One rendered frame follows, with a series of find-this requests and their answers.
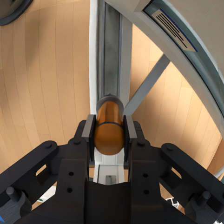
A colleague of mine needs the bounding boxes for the white casement window frame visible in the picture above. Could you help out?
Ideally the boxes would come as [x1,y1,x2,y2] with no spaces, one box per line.
[89,0,133,185]

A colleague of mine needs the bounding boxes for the dark grey rounded plate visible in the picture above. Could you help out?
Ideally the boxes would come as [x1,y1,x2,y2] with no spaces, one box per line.
[0,0,34,26]

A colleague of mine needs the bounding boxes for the dark grey friction stay track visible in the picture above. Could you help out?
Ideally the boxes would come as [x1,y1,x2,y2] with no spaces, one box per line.
[104,3,122,96]

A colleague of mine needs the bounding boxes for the orange handled screwdriver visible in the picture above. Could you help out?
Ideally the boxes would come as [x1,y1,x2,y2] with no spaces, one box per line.
[93,93,126,156]

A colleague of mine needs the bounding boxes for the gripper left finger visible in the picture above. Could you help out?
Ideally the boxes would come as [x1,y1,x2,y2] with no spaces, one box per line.
[0,114,97,216]

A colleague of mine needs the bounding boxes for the grey casement sash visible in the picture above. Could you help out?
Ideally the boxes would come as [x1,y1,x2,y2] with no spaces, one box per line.
[104,0,224,183]

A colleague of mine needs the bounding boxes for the beige label with black lines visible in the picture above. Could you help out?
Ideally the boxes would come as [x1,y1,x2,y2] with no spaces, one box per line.
[151,8,198,53]

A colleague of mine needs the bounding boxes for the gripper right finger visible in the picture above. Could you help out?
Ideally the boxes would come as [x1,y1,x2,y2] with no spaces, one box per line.
[123,115,224,215]

